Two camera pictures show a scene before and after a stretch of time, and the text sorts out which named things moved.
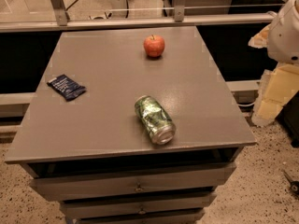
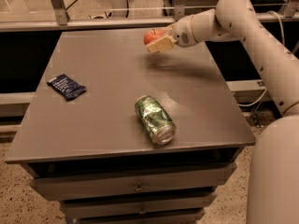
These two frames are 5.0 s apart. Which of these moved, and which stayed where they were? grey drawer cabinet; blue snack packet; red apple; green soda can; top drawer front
Moved: red apple
Stayed: top drawer front; grey drawer cabinet; green soda can; blue snack packet
